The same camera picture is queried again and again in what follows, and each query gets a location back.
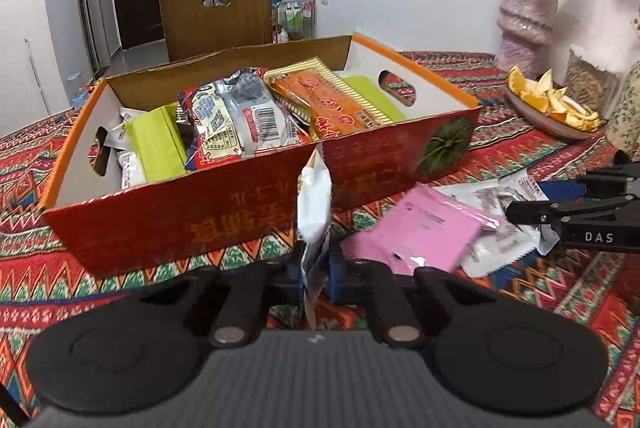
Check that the storage rack with bottles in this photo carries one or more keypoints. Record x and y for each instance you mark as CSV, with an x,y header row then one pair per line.
x,y
295,20

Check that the red patterned tablecloth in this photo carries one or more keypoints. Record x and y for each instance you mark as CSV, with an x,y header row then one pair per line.
x,y
40,258

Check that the pink snack packet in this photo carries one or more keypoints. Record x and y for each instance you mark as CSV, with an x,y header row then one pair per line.
x,y
420,228

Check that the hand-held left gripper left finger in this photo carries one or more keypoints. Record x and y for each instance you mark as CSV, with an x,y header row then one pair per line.
x,y
287,280

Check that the long orange snack packet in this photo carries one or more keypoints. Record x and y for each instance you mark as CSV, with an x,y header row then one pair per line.
x,y
325,102

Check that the white foil snack packet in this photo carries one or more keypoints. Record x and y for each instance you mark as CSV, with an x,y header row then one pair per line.
x,y
315,208

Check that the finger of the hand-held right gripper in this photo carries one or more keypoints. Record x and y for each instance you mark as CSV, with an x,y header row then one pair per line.
x,y
535,213
562,190

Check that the red cardboard box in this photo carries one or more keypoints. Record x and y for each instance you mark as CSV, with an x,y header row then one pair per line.
x,y
200,220

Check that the white pole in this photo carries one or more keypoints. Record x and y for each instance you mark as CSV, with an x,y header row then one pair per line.
x,y
37,77

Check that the red and white snack packet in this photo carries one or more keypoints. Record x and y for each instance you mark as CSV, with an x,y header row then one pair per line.
x,y
235,117

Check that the green snack packet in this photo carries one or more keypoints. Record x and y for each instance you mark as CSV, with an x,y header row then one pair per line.
x,y
382,103
155,142

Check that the brown chair back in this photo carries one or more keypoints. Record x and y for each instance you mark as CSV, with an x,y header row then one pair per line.
x,y
215,27

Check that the pink ribbed vase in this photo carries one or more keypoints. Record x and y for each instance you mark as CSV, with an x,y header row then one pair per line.
x,y
527,22

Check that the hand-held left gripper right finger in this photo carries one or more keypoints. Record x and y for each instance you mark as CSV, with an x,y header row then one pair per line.
x,y
336,280

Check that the floral print vase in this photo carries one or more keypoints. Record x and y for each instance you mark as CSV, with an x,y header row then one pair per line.
x,y
627,112

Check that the brown plate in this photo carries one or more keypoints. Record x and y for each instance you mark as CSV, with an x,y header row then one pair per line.
x,y
555,130

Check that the glass jar of grains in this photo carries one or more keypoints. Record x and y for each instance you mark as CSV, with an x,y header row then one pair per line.
x,y
592,82

